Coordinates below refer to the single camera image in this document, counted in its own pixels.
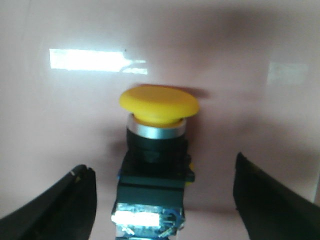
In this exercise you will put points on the pink plastic bin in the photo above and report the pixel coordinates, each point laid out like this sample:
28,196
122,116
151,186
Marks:
253,65

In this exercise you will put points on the yellow mushroom push button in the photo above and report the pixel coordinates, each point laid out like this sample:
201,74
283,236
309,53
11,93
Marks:
149,202

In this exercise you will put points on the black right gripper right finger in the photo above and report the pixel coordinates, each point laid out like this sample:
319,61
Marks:
268,209

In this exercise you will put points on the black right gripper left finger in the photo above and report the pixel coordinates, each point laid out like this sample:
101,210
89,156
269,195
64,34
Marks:
65,211

